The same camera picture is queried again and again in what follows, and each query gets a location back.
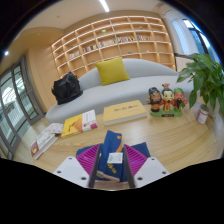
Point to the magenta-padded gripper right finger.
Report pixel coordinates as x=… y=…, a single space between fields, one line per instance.
x=151 y=170

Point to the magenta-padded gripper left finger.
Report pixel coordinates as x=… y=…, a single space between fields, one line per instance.
x=71 y=171

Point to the red and white book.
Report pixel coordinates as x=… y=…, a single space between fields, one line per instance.
x=42 y=143

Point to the white patterned pouch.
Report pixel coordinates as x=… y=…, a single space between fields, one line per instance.
x=55 y=128

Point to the yellow and orange book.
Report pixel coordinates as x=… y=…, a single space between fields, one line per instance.
x=78 y=124

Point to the plain yellow book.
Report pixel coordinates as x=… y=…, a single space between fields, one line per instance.
x=124 y=111

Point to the colourful three-figure figurine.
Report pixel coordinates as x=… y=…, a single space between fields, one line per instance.
x=166 y=100

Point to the small white and pink can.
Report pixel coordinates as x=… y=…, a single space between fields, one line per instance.
x=202 y=115

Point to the grey curved sofa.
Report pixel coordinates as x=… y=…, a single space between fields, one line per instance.
x=123 y=91

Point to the black bag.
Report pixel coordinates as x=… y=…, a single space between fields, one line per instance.
x=66 y=88

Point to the yellow cushion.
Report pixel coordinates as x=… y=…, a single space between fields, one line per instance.
x=112 y=71

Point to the green potted plant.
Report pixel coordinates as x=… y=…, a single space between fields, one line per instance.
x=203 y=75

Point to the wooden shelf unit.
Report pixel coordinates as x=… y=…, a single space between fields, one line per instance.
x=113 y=43

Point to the white curtain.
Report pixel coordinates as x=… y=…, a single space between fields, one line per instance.
x=181 y=35

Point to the dark-framed window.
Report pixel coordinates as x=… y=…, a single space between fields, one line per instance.
x=200 y=36

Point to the long ceiling light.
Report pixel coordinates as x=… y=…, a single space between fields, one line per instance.
x=104 y=5

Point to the glass door with grey frame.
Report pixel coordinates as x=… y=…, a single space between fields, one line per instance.
x=15 y=106

